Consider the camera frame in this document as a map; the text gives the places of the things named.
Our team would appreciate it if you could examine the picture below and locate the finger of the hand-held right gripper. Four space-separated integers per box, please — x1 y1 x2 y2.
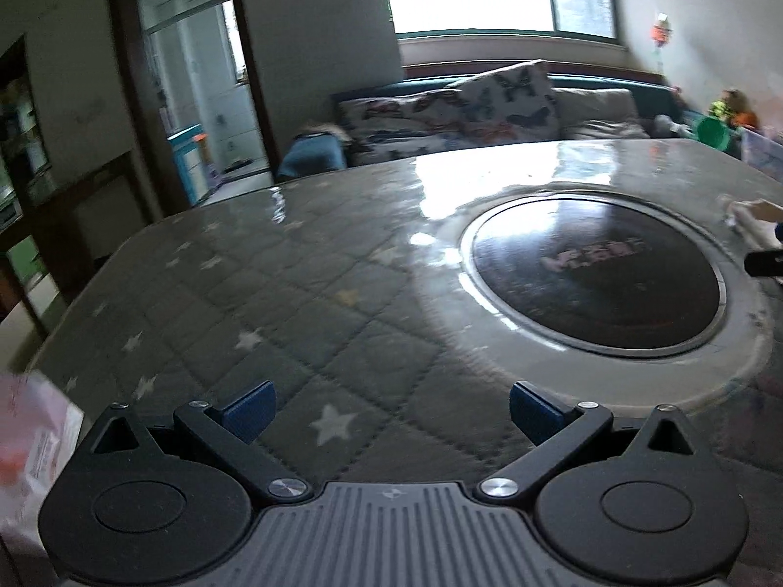
745 248 783 278

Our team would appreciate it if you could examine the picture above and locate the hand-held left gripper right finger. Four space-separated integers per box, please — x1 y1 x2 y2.
474 380 698 505

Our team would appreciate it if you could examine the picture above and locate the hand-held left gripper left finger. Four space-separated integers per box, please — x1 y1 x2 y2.
89 380 310 505

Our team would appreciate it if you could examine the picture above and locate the cream sweatshirt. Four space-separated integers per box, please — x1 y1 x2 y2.
717 194 783 285

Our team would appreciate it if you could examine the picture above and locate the clear plastic storage box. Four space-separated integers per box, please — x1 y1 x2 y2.
737 125 783 181

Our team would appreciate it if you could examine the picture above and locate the green plastic bucket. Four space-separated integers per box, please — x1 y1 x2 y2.
694 113 735 151

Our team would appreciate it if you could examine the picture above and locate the round black hotplate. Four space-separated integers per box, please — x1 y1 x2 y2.
459 192 732 359

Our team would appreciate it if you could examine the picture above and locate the yellow-green plush toy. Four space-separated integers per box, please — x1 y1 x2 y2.
706 89 750 120

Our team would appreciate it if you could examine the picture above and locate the grey plush toy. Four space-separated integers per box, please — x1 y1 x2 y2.
651 113 695 138

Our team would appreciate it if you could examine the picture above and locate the teal sofa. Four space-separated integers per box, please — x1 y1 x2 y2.
330 70 704 154

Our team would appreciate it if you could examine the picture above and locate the white paper bag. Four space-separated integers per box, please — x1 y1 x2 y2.
0 372 85 557

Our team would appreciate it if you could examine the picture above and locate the beige cushion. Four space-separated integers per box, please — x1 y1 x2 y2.
553 87 650 141

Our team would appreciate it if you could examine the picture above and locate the blue and white cabinet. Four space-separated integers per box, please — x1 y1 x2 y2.
168 124 212 205

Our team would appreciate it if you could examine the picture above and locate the colourful pinwheel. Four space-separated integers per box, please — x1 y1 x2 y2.
648 11 674 74

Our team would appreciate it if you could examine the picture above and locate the dark wooden table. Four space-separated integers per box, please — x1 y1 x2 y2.
0 153 154 294

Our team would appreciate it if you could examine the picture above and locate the beige cloth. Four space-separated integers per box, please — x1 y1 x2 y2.
294 124 352 144

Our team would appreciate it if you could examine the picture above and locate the square butterfly print cushion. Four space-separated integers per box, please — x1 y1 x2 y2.
446 60 560 144

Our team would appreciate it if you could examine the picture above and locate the long butterfly print cushion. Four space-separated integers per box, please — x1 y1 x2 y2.
336 89 466 166

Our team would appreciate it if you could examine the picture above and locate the dark wooden shelf unit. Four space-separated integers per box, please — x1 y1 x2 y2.
0 67 53 184

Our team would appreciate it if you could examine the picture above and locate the dark wooden door frame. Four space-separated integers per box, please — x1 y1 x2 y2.
107 0 282 215

